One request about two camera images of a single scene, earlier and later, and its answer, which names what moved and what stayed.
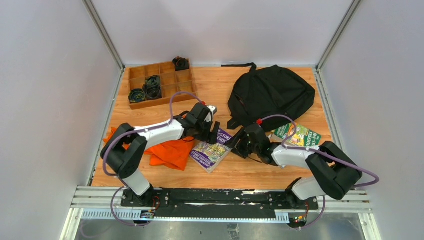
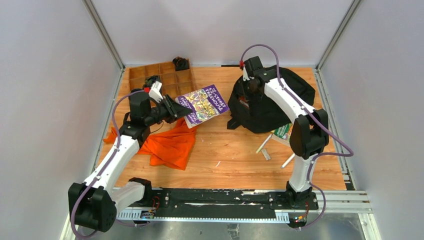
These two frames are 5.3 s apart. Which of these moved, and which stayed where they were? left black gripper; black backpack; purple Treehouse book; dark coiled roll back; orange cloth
Moved: left black gripper; purple Treehouse book
Stayed: orange cloth; dark coiled roll back; black backpack
